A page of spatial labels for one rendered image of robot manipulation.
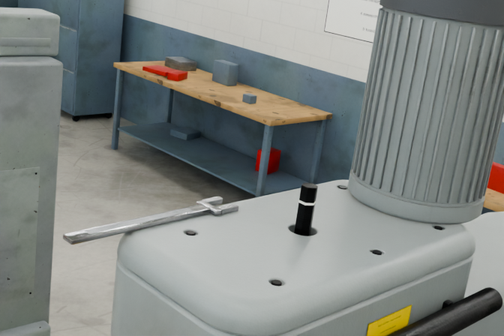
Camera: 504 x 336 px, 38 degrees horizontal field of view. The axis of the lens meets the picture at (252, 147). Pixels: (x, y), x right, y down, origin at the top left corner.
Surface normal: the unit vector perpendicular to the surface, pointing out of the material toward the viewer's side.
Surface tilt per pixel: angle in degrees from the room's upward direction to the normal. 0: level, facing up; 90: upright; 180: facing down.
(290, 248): 0
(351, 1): 90
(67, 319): 0
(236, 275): 0
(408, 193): 90
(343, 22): 90
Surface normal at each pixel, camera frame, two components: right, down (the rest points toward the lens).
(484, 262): 0.13, -0.95
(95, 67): 0.69, 0.29
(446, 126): -0.07, 0.27
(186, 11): -0.71, 0.11
